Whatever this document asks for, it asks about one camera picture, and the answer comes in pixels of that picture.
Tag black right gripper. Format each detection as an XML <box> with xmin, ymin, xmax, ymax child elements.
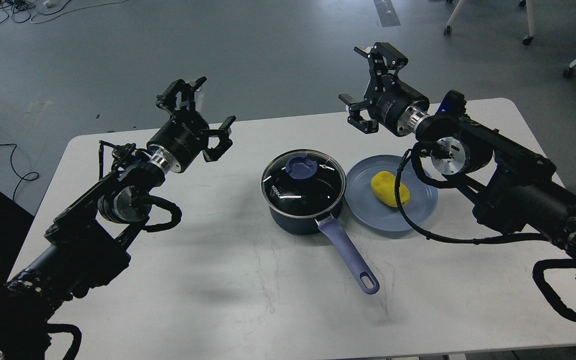
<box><xmin>338</xmin><ymin>42</ymin><xmax>430</xmax><ymax>137</ymax></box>

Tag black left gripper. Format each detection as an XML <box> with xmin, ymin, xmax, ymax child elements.
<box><xmin>146</xmin><ymin>76</ymin><xmax>237</xmax><ymax>174</ymax></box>

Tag glass lid purple knob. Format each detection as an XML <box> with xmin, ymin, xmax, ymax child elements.
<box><xmin>260</xmin><ymin>149</ymin><xmax>346</xmax><ymax>219</ymax></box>

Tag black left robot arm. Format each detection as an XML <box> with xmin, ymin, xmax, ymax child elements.
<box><xmin>0</xmin><ymin>76</ymin><xmax>236</xmax><ymax>360</ymax></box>

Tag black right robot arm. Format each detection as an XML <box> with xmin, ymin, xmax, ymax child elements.
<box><xmin>339</xmin><ymin>42</ymin><xmax>576</xmax><ymax>322</ymax></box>

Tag blue plate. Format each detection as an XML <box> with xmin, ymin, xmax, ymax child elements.
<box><xmin>345</xmin><ymin>154</ymin><xmax>438</xmax><ymax>233</ymax></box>

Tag white chair leg with caster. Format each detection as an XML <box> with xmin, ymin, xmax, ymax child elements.
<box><xmin>443</xmin><ymin>0</ymin><xmax>536</xmax><ymax>46</ymax></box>

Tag dark blue saucepan purple handle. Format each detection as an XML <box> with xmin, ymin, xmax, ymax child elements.
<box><xmin>260</xmin><ymin>149</ymin><xmax>380</xmax><ymax>295</ymax></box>

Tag black floor cable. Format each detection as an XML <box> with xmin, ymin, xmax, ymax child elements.
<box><xmin>0</xmin><ymin>112</ymin><xmax>40</xmax><ymax>202</ymax></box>

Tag tangled cables on floor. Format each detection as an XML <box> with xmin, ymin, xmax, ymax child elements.
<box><xmin>0</xmin><ymin>0</ymin><xmax>129</xmax><ymax>31</ymax></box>

